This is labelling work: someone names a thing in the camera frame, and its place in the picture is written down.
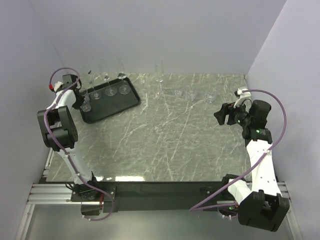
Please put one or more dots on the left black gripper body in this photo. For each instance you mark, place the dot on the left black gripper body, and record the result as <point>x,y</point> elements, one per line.
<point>76,104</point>

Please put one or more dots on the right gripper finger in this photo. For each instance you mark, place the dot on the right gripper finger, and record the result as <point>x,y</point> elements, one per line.
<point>221,115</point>
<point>226,106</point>

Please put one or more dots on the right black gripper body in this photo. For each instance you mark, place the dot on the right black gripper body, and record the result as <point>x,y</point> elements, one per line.
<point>238,115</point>

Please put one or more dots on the clear ribbed tumbler glass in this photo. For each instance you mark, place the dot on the clear ribbed tumbler glass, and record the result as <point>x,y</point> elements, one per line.
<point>209,97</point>

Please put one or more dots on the clear stemmed wine glass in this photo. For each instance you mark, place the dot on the clear stemmed wine glass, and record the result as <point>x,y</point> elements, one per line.
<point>86,75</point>

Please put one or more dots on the small clear shot glass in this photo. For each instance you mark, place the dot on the small clear shot glass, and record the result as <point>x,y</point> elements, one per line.
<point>86,106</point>

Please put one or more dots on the round clear stemless glass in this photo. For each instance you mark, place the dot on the round clear stemless glass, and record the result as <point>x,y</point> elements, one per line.
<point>124,89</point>

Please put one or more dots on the small clear tumbler glass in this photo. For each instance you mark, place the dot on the small clear tumbler glass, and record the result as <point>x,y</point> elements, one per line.
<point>85,95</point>

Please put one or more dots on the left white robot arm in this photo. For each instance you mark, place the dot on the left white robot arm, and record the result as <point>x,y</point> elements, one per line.
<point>59,133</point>

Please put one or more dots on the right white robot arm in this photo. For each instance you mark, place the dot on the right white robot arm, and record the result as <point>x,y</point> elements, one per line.
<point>260,205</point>

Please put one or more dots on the black plastic tray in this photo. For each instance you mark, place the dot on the black plastic tray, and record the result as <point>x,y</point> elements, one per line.
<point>108,106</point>

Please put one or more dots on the clear faceted small glass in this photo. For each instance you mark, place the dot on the clear faceted small glass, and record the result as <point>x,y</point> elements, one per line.
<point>190,96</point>

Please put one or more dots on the tiny clear shot glass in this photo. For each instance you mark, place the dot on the tiny clear shot glass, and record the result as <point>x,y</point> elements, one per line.
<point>178,92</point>

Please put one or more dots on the tall clear cylinder glass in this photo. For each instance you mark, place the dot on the tall clear cylinder glass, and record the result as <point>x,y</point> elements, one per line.
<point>159,70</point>

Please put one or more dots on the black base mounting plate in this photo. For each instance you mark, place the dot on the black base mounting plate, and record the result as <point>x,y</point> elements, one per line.
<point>113,197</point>

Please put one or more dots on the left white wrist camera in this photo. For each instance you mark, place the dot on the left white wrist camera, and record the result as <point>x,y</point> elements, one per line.
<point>56,87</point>

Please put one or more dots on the aluminium frame rail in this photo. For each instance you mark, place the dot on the aluminium frame rail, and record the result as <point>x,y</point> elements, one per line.
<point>49,194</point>

